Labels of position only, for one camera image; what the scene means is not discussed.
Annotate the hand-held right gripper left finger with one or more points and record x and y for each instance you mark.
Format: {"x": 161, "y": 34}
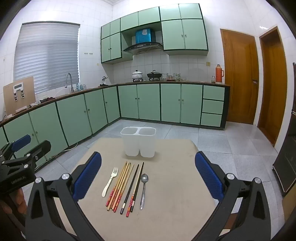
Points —
{"x": 89, "y": 176}

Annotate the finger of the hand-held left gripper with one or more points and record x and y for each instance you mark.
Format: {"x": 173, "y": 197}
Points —
{"x": 22, "y": 140}
{"x": 40, "y": 148}

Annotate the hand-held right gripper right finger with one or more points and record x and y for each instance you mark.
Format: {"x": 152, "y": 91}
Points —
{"x": 208, "y": 176}

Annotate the white plastic fork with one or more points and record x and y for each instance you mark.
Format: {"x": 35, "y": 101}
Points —
{"x": 108, "y": 183}

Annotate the wooden chopstick with red end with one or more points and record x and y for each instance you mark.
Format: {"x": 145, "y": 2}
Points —
{"x": 116, "y": 184}
{"x": 124, "y": 188}
{"x": 121, "y": 186}

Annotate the black chopstick with gold band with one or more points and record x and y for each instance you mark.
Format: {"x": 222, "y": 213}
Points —
{"x": 130, "y": 188}

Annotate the dark chopstick with red end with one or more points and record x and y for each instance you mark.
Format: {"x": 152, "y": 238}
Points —
{"x": 138, "y": 185}
{"x": 134, "y": 189}

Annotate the metal spoon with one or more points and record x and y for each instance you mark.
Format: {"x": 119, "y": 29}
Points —
{"x": 144, "y": 178}

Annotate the white two-compartment utensil holder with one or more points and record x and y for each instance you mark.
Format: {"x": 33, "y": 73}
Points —
{"x": 138, "y": 142}

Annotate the person's left hand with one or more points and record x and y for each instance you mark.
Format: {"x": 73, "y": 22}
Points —
{"x": 17, "y": 201}

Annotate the green base cabinets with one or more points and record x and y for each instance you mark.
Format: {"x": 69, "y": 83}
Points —
{"x": 74, "y": 118}

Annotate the white device on cardboard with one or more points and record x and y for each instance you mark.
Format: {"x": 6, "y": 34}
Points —
{"x": 19, "y": 91}

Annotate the bottles beside sink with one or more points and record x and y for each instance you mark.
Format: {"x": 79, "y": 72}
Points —
{"x": 81, "y": 87}

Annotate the metal faucet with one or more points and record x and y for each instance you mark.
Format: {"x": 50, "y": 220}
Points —
{"x": 69, "y": 80}

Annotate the black cabinet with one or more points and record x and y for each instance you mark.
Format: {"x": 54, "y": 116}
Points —
{"x": 288, "y": 162}

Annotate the window blind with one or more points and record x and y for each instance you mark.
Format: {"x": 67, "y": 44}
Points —
{"x": 46, "y": 58}

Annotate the small kettle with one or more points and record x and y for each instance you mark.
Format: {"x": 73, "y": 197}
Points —
{"x": 104, "y": 81}

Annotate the orange thermos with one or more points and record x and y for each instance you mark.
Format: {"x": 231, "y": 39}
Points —
{"x": 218, "y": 74}

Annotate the glass jars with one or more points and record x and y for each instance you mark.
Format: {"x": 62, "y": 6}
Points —
{"x": 177, "y": 77}

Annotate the plain wooden door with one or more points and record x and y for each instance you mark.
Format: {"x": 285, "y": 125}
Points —
{"x": 274, "y": 88}

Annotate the white cooking pot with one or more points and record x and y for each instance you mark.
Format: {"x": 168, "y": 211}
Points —
{"x": 138, "y": 75}

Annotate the black wok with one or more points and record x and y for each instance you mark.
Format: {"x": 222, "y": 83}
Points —
{"x": 154, "y": 74}

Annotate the black range hood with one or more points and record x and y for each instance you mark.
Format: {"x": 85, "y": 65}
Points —
{"x": 143, "y": 47}

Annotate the blue box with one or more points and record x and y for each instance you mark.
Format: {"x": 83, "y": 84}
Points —
{"x": 145, "y": 36}

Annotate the wall hooks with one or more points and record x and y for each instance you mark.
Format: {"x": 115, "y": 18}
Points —
{"x": 88, "y": 53}

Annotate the green wall cabinets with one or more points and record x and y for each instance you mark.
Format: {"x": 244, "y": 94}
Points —
{"x": 185, "y": 34}

